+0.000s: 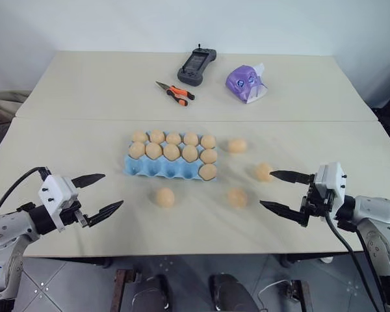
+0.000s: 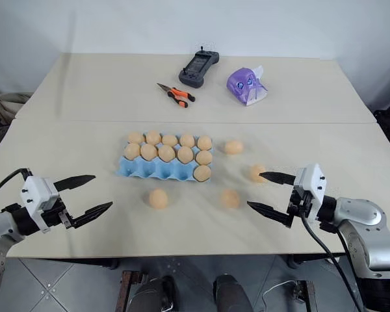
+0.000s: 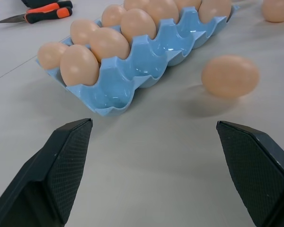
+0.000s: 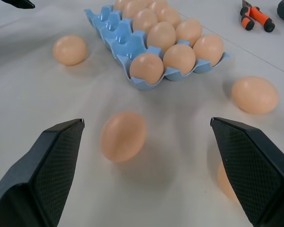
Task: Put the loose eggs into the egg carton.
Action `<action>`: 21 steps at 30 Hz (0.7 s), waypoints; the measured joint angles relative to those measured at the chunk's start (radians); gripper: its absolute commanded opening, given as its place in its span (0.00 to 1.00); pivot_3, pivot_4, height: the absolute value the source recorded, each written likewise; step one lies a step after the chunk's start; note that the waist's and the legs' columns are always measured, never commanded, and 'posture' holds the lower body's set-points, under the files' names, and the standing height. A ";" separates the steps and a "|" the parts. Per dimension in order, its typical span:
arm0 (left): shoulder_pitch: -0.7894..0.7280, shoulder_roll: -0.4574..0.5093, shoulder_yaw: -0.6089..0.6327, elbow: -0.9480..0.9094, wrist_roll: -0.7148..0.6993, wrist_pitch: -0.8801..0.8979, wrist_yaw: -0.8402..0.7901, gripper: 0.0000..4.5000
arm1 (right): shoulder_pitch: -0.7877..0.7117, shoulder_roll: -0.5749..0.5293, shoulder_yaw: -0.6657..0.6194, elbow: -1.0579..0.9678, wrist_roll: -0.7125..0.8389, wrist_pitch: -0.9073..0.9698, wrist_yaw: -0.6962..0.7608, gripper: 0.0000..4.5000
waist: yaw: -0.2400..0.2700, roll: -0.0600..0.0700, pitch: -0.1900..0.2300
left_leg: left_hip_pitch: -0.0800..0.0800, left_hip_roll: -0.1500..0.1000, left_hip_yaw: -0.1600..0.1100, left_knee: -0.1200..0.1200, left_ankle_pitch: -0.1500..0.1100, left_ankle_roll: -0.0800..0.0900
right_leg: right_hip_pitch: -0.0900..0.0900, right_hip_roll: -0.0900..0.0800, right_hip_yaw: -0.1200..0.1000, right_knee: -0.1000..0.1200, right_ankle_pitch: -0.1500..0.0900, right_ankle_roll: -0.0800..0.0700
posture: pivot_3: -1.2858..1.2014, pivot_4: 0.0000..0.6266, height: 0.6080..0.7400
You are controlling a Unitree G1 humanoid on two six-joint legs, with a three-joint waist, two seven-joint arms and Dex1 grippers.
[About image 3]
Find beige egg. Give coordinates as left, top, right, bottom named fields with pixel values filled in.
left=120, top=8, right=157, bottom=44
left=70, top=19, right=100, bottom=46
left=201, top=54, right=260, bottom=98
left=37, top=42, right=69, bottom=70
left=174, top=0, right=202, bottom=11
left=89, top=27, right=131, bottom=63
left=261, top=0, right=284, bottom=23
left=198, top=0, right=232, bottom=24
left=101, top=4, right=128, bottom=28
left=60, top=44, right=100, bottom=87
left=146, top=0, right=180, bottom=25
left=123, top=0, right=150, bottom=11

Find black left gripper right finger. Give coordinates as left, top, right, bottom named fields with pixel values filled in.
left=216, top=120, right=284, bottom=227

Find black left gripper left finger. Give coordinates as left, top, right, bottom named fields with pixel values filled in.
left=0, top=118, right=94, bottom=227

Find orange and black pliers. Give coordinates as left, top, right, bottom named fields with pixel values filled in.
left=0, top=0, right=73, bottom=25

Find black object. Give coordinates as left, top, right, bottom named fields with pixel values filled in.
left=21, top=0, right=62, bottom=9

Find blue plastic egg tray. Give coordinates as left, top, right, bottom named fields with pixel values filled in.
left=35, top=5, right=240, bottom=117

